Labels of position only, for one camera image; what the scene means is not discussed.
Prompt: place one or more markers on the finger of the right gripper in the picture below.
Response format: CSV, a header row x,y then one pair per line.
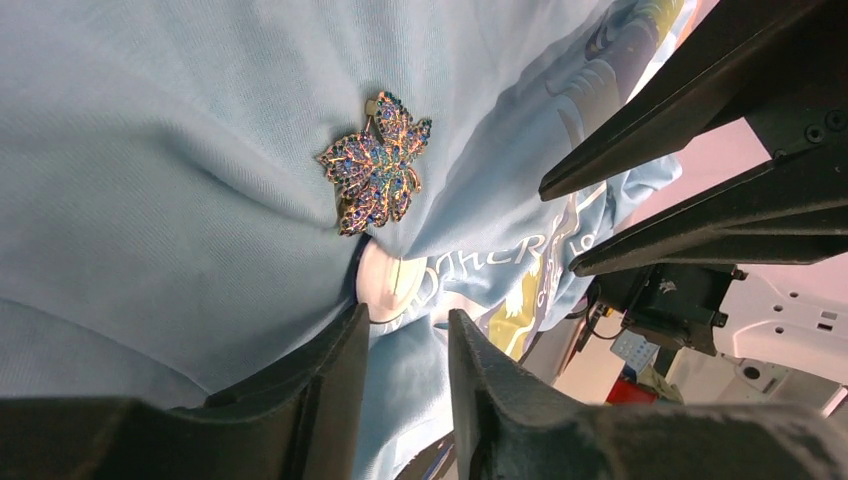
x,y
787,212
742,55

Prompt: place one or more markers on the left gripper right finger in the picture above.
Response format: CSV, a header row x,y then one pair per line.
x,y
508,424

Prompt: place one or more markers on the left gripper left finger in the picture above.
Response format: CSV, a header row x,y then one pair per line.
x,y
296,419

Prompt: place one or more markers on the round blue white badge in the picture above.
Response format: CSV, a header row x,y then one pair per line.
x,y
386,284

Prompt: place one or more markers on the blue gold leaf brooch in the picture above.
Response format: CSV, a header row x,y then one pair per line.
x,y
372,170

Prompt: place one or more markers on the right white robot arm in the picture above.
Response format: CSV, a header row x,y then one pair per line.
x,y
680,277

